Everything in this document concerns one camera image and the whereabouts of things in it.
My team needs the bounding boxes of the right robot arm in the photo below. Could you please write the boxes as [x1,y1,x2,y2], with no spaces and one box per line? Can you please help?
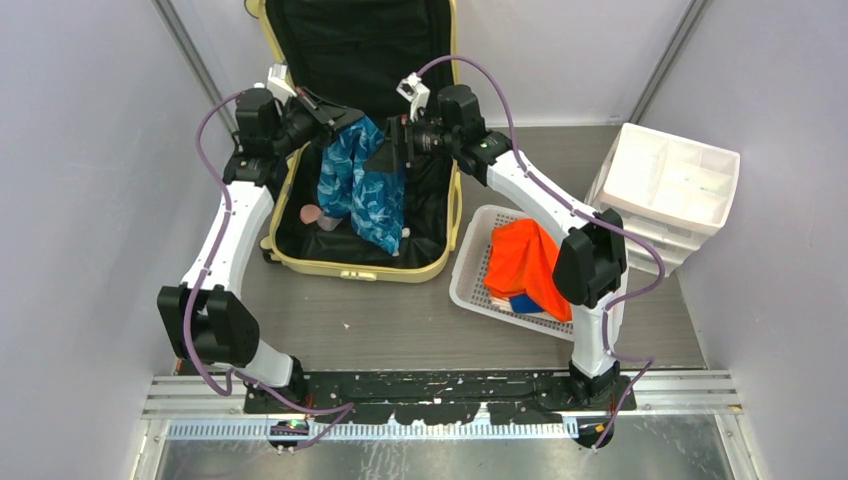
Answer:
[366,76,627,410]

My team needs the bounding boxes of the yellow hard-shell suitcase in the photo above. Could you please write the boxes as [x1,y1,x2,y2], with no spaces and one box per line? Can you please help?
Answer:
[247,1,462,283]

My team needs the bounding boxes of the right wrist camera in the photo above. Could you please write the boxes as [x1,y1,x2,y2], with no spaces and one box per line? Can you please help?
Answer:
[396,72,430,122]

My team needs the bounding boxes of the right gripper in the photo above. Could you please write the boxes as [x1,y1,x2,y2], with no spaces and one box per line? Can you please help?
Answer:
[362,111,459,176]

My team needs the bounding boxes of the blue patterned garment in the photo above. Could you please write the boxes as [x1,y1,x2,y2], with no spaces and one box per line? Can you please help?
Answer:
[317,117,406,256]

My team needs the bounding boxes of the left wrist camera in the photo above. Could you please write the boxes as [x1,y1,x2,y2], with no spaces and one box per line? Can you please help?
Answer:
[265,63,297,104]

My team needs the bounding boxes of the orange garment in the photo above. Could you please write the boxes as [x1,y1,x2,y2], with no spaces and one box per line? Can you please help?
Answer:
[483,218,573,323]

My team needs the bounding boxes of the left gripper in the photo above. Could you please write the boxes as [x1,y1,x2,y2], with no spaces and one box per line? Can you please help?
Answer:
[272,87,365,157]

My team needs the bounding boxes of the clear bottle pink cap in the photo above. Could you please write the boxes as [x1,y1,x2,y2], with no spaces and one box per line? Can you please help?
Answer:
[299,204,344,232]

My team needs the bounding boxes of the orange and pink cloth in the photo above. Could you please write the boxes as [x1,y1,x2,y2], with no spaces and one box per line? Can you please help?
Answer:
[490,296,514,312]

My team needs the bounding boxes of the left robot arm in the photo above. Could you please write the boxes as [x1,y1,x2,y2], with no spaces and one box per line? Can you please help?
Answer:
[157,85,365,413]

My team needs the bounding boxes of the slotted metal cable duct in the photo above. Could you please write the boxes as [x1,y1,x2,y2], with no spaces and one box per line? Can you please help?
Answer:
[164,417,579,442]

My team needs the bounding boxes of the white perforated plastic basket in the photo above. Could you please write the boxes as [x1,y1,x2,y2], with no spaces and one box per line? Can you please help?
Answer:
[449,205,601,341]

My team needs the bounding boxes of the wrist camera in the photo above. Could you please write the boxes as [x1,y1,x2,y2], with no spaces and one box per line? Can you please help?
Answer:
[265,63,297,104]
[396,72,430,122]

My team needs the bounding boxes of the white divided organizer tray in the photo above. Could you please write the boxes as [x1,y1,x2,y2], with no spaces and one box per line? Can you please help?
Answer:
[585,123,741,276]

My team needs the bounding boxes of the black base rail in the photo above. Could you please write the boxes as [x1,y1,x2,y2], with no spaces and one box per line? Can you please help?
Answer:
[244,370,636,426]

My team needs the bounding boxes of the blue cloth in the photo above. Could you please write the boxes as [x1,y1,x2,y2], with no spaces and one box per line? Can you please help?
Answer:
[508,294,546,315]

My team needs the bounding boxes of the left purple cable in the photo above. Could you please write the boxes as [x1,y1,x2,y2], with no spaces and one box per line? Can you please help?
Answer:
[182,87,356,453]

